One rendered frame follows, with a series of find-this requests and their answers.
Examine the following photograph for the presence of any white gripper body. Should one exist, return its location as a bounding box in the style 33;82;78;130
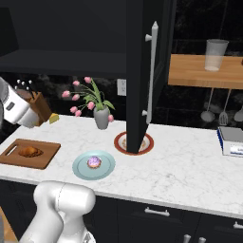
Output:
17;107;42;129

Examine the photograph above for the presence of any brown croissant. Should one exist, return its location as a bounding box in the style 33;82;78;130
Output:
17;145;45;159

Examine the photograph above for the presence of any brown wooden cutting board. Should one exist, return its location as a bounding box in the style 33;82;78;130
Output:
0;138;62;171

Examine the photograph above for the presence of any black cabinet door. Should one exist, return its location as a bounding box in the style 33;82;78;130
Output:
125;0;169;156

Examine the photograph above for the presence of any wooden knife block with knives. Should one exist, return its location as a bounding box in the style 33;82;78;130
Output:
16;79;53;127

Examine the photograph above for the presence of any yellow wedge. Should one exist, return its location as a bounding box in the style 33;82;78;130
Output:
48;112;61;124

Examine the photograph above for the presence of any grey vase with pink tulips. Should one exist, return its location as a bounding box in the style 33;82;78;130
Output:
61;76;117;131

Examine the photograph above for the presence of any teal plate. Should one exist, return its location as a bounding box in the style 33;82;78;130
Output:
71;149;117;181

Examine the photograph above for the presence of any purple frosted cupcake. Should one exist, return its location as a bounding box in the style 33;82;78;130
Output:
86;155;103;170

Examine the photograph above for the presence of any red rimmed plate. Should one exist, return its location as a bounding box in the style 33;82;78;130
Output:
113;130;156;157

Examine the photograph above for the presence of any black drawer front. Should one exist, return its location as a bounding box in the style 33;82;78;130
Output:
116;198;202;243
193;212;243;243

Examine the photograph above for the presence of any silver hanging ladle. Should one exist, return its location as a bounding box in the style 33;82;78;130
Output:
199;87;216;123

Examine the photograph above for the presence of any silver hanging spatula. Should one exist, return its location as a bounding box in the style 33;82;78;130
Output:
218;88;233;126

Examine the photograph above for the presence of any clear glass cup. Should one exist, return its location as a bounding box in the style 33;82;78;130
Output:
204;38;230;72

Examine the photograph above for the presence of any white and blue box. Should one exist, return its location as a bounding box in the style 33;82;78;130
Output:
216;125;243;158

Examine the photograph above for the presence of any silver hanging spoon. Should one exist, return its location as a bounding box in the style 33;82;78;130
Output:
234;104;243;123

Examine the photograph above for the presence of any black wall cabinet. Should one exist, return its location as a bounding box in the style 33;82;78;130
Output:
0;0;128;79

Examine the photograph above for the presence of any white wall outlet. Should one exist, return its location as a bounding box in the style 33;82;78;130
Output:
116;78;127;97

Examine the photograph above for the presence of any silver cabinet door handle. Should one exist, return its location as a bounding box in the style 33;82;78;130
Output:
140;20;159;125

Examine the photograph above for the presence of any wooden wall shelf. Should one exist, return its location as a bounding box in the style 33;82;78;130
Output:
167;53;243;91

